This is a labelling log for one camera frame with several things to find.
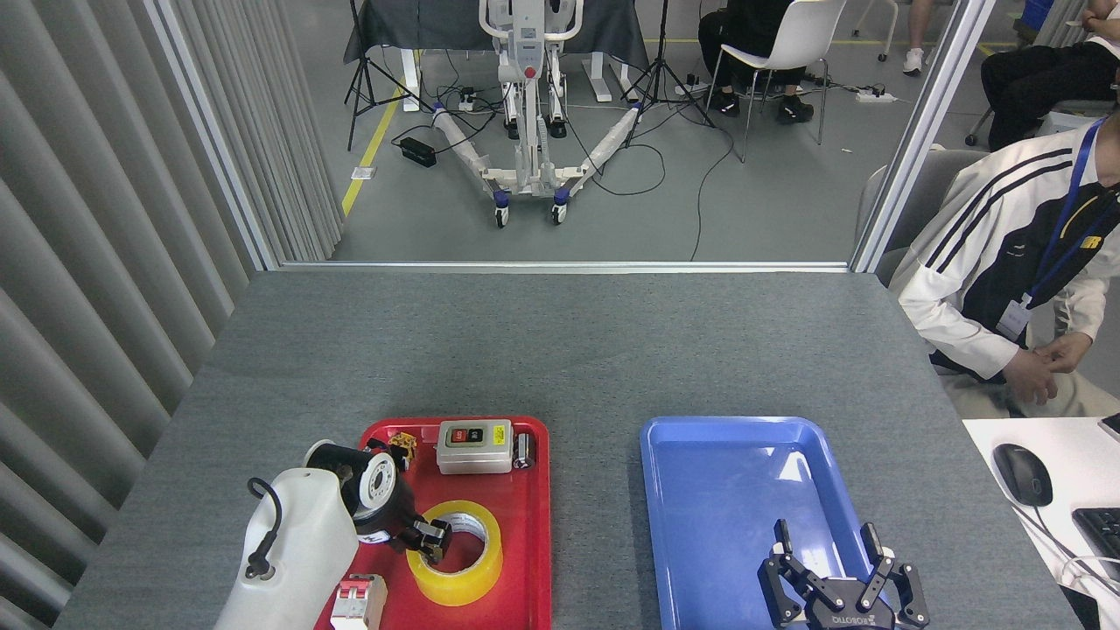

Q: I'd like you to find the person's right hand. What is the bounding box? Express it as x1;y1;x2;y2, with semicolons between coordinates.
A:
1003;350;1058;405

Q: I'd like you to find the red plastic tray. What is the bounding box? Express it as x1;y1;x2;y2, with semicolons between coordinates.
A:
315;416;552;630

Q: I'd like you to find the yellow tape roll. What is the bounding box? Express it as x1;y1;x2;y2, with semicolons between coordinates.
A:
406;500;504;607

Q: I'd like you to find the white cable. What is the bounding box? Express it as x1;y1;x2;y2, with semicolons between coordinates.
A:
1015;503;1120;605

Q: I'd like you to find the white stand on wheels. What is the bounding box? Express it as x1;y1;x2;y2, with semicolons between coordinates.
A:
431;0;648;228

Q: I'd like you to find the silver post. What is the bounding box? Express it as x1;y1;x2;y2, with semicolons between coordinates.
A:
849;0;998;274
144;0;281;270

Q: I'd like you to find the grey push-button switch box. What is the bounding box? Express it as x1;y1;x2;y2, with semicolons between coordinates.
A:
436;419;515;475

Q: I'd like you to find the name badge with blue lanyard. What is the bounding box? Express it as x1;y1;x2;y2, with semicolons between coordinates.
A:
996;118;1120;342

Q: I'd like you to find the grey office chair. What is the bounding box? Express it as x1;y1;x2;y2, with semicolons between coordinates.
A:
856;144;994;285

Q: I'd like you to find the white and red circuit breaker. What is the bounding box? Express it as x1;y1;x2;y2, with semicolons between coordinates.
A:
330;573;389;630

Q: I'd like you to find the table with black cloth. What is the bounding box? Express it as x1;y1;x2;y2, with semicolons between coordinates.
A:
344;0;650;115

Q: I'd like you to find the silver horizontal rail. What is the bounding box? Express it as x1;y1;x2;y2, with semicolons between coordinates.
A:
278;260;854;274

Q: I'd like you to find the black keyboard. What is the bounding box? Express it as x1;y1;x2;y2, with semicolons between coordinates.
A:
1072;507;1120;583

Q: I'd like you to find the person with white shoe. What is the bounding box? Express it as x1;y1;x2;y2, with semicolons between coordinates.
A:
901;0;937;75

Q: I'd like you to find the white plastic chair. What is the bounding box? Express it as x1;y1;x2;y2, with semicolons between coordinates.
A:
707;0;848;163

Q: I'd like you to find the black computer mouse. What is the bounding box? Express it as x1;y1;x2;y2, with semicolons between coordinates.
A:
993;444;1054;508

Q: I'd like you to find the white desk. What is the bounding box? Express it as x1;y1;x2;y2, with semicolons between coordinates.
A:
962;416;1120;630

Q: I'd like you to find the black floor cable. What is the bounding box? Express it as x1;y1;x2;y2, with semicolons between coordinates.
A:
691;122;736;262

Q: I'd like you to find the person in black trousers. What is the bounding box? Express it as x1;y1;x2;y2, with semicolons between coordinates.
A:
980;0;1120;151

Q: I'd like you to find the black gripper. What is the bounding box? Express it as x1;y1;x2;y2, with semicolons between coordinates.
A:
758;520;930;630
354;488;453;563

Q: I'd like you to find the person's left hand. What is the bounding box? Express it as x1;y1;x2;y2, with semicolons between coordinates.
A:
1034;332;1095;373

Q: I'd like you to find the person in white jacket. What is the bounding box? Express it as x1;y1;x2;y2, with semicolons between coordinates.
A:
888;83;1120;419

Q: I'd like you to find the blue plastic tray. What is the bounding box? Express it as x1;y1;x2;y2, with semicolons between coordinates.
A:
640;416;885;630

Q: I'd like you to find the black tripod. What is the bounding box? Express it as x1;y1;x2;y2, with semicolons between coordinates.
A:
344;0;434;151
623;0;714;150

